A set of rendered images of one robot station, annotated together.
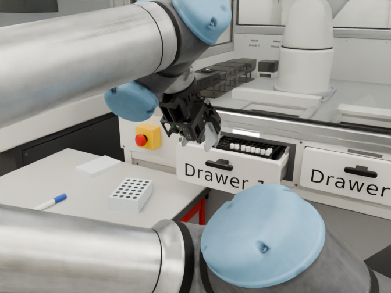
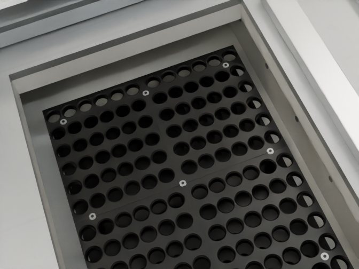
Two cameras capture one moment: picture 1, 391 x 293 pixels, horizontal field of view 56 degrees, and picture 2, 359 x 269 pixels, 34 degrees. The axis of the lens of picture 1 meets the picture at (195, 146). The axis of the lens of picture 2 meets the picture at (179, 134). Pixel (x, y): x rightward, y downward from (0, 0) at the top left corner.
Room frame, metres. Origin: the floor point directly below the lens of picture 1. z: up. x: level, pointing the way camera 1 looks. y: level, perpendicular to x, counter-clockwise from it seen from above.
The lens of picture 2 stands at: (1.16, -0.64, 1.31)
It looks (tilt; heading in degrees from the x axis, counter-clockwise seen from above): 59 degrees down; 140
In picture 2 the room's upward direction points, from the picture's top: 10 degrees counter-clockwise
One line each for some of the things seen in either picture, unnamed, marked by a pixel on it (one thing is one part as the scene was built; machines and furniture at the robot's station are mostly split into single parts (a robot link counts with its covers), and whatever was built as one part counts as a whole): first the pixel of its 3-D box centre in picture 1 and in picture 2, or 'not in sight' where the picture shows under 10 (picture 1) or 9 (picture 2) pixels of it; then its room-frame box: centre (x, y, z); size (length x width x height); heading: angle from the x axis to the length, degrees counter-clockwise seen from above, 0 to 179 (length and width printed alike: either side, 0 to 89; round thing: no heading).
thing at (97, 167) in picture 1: (98, 165); not in sight; (1.13, 0.33, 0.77); 0.13 x 0.09 x 0.02; 142
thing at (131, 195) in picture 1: (131, 194); not in sight; (0.91, 0.18, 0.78); 0.12 x 0.08 x 0.04; 168
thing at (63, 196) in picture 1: (44, 206); not in sight; (0.87, 0.41, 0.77); 0.14 x 0.02 x 0.02; 147
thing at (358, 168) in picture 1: (361, 170); not in sight; (0.81, -0.40, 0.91); 0.07 x 0.04 x 0.01; 61
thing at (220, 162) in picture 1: (221, 163); not in sight; (0.84, -0.06, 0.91); 0.07 x 0.04 x 0.01; 61
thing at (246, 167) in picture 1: (224, 171); not in sight; (0.87, -0.08, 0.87); 0.29 x 0.02 x 0.11; 61
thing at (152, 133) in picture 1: (147, 136); not in sight; (1.12, 0.16, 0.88); 0.07 x 0.05 x 0.07; 61
